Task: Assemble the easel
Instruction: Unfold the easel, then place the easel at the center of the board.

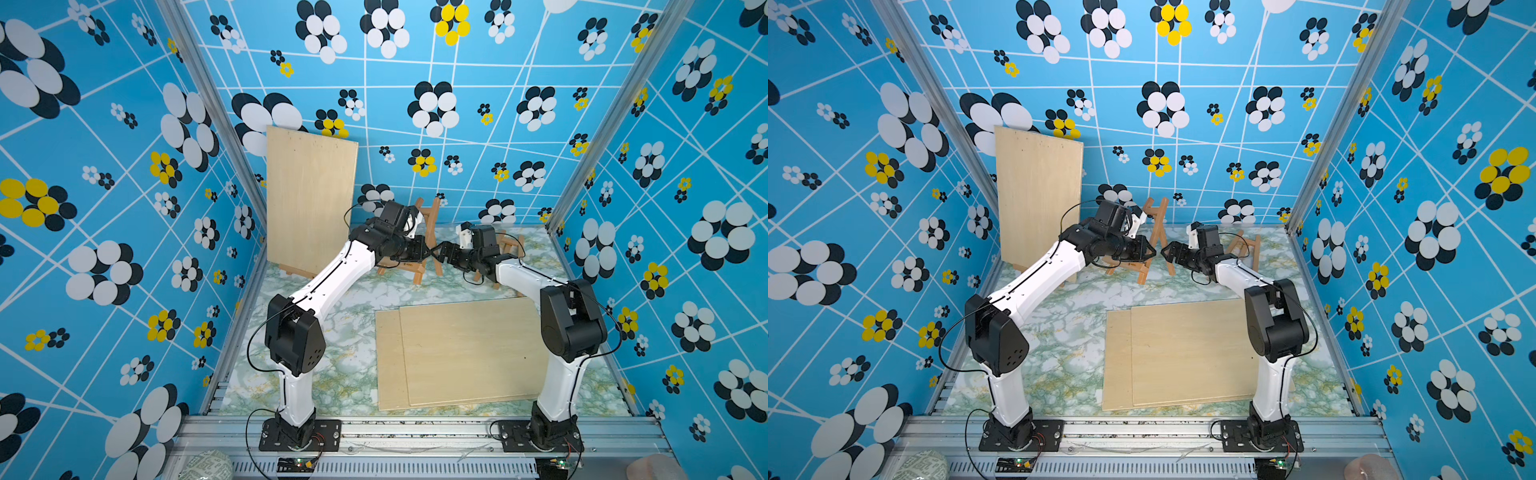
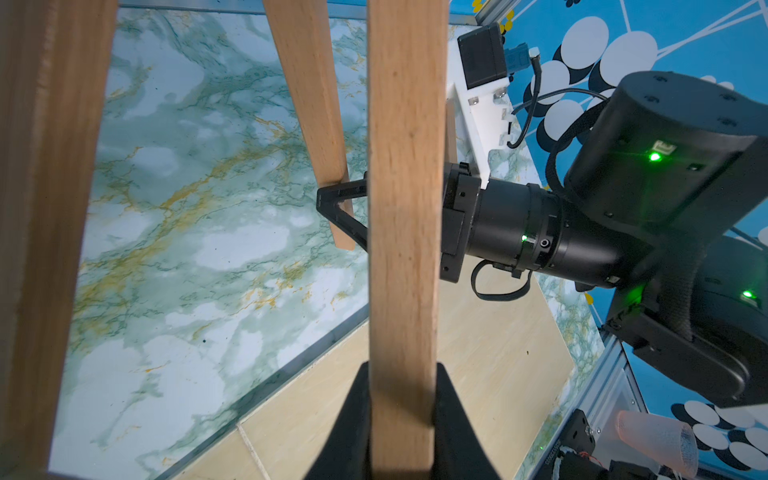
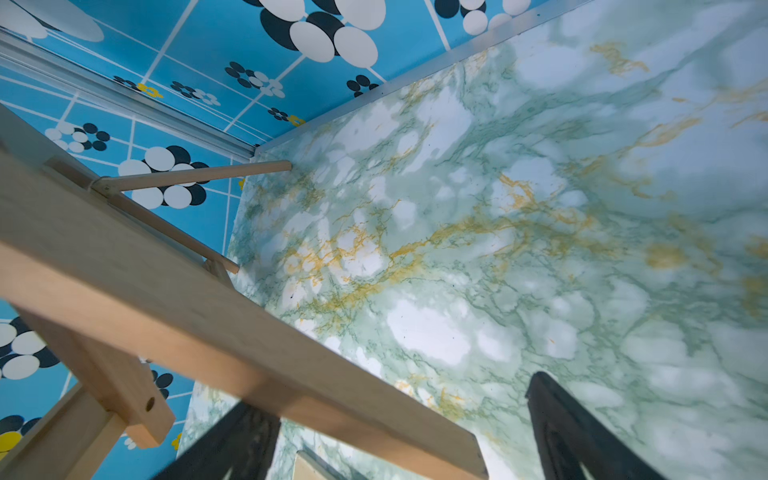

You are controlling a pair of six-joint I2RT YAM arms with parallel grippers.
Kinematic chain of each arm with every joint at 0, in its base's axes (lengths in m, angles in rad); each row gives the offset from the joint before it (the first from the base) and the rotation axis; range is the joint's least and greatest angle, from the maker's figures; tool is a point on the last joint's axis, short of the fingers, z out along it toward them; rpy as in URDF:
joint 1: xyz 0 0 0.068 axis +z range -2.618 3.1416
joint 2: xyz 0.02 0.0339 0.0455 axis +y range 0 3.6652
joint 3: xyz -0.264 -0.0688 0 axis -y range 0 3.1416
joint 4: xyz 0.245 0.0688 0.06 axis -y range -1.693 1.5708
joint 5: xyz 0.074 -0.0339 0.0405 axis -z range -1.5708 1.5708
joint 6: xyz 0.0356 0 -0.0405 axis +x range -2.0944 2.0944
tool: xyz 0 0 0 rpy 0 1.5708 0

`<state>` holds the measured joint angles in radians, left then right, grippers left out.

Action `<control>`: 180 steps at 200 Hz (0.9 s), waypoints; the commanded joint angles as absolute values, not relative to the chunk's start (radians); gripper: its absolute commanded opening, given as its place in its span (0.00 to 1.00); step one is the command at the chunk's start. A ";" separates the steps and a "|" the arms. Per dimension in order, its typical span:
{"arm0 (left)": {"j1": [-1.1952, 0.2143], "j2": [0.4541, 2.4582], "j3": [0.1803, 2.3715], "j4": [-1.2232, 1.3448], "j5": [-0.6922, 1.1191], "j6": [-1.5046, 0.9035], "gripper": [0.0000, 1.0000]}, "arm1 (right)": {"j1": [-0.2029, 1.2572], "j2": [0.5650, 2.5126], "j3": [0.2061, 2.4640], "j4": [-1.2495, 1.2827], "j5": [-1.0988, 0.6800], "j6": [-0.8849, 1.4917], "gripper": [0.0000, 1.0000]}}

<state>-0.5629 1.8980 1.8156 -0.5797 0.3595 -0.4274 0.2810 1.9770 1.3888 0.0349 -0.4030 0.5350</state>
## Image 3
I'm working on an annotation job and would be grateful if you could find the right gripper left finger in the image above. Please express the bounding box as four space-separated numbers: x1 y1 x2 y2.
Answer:
155 402 281 480

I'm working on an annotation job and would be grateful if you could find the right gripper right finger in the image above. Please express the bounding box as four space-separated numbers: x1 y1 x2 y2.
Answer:
526 371 663 479

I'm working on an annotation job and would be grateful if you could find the wooden easel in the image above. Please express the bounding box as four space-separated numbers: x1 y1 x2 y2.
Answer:
1 110 488 479

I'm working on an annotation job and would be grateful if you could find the plywood board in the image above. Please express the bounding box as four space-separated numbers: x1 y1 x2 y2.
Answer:
292 449 366 480

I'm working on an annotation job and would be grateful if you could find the left aluminium corner post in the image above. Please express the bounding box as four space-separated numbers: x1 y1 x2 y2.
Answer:
1 31 256 160

